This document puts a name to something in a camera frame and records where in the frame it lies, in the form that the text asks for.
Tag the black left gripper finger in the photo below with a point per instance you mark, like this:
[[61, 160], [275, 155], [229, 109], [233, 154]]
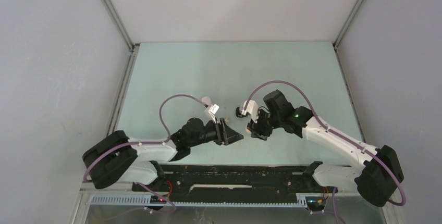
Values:
[[230, 139], [227, 133]]

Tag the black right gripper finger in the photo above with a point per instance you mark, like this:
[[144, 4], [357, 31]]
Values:
[[260, 136], [252, 127]]

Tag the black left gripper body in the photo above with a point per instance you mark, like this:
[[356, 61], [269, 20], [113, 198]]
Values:
[[220, 140]]

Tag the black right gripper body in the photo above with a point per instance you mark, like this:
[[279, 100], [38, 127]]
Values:
[[264, 124]]

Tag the black gold-trimmed charging case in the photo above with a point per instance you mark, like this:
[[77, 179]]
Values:
[[238, 113]]

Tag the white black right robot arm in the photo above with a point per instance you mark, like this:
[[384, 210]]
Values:
[[375, 173]]

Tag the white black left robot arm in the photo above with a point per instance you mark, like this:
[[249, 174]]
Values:
[[119, 158]]

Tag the white charging case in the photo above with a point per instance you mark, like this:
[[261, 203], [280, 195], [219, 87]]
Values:
[[206, 100]]

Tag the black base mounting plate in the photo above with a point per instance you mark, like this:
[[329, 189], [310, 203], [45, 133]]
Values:
[[237, 184]]

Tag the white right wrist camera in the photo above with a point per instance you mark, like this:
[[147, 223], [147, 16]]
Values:
[[250, 108]]

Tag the grey slotted cable duct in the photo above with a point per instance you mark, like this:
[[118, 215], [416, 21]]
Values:
[[151, 200]]

